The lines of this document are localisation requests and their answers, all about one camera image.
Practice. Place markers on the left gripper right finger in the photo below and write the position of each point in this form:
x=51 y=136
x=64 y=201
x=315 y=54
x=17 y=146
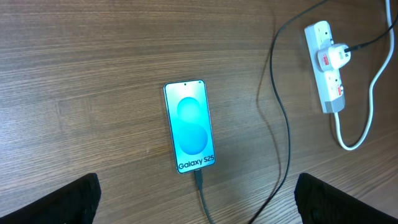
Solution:
x=320 y=203

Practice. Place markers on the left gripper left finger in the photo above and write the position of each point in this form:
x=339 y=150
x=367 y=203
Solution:
x=76 y=202

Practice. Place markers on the Galaxy S25 smartphone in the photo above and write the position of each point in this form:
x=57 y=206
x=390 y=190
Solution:
x=190 y=125

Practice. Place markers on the white charger plug adapter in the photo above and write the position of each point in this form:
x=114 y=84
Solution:
x=333 y=57

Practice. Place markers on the white power strip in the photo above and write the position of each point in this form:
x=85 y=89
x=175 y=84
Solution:
x=328 y=80

